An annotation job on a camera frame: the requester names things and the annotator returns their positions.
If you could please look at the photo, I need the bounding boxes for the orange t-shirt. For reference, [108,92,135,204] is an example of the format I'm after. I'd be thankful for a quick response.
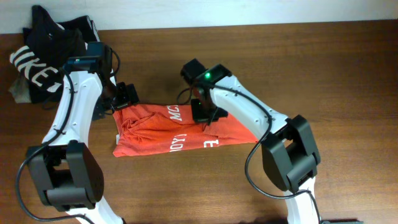
[113,104,257,157]

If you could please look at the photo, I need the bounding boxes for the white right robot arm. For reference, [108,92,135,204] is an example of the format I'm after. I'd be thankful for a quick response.
[180,60,322,223]

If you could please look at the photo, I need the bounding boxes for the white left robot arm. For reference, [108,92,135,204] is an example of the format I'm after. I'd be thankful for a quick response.
[22,56,139,223]

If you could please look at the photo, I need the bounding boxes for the black t-shirt white letters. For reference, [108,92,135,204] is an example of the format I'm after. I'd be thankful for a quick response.
[9,5,100,103]

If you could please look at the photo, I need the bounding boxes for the folded grey garment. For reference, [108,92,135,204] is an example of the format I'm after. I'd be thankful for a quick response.
[8,75,32,103]

